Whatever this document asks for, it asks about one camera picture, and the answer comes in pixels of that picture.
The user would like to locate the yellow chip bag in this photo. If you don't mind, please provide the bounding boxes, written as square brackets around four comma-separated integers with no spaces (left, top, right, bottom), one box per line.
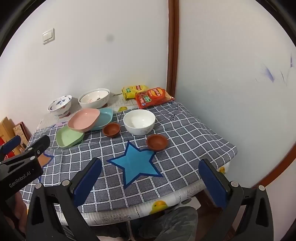
[122,85,148,100]

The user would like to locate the teal plate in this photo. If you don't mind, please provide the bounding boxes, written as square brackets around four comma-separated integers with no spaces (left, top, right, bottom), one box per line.
[91,108,114,131]

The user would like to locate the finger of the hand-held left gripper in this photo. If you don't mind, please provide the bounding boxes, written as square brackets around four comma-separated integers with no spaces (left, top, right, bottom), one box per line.
[23,135,51,161]
[0,136,22,160]

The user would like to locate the small brown bowl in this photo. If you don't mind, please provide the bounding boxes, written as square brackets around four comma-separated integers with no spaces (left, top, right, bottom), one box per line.
[102,123,121,138]
[146,134,169,152]

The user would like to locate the brown wooden baseboard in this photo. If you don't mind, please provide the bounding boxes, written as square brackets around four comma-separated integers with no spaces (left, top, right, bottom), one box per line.
[252,137,296,189]

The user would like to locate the patterned cardboard box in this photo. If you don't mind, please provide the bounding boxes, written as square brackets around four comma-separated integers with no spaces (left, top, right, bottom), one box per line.
[13,122,31,149]

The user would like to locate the large white bowl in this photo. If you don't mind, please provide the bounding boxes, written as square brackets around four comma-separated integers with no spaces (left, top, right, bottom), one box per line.
[78,88,110,109]

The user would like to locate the green plate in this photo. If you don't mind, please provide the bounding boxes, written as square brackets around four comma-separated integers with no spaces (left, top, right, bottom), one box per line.
[55,126,85,149]

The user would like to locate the pink plate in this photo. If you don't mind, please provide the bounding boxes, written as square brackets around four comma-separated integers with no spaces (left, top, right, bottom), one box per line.
[68,108,100,133]

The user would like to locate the white light switch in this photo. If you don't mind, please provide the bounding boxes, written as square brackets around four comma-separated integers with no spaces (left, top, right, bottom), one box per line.
[42,28,55,45]

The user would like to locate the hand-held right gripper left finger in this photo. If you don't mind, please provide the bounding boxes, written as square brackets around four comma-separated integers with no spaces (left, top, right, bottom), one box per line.
[25,157,102,241]

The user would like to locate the plain white bowl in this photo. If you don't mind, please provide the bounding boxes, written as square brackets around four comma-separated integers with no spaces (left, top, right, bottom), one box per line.
[123,109,156,136]

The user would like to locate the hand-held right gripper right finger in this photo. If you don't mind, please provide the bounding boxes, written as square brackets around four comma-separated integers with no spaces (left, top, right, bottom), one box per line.
[198,159,274,241]

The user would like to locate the red chip bag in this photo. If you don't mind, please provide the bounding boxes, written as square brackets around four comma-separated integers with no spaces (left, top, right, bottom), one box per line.
[135,88,175,109]

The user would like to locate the brown wooden door frame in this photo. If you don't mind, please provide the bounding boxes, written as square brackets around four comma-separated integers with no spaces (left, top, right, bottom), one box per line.
[166,0,179,99]

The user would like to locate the person's camouflage trouser leg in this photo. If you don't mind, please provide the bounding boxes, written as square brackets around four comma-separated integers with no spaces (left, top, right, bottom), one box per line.
[136,206,199,241]

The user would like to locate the orange print white bowl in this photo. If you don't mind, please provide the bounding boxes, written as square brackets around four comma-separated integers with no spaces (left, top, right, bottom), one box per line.
[80,90,109,102]

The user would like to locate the grey checkered tablecloth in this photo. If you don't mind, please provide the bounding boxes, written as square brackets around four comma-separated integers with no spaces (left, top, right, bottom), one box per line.
[20,101,238,212]

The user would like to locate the blue patterned white bowl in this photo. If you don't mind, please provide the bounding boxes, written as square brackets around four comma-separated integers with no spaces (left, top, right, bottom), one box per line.
[47,95,73,116]

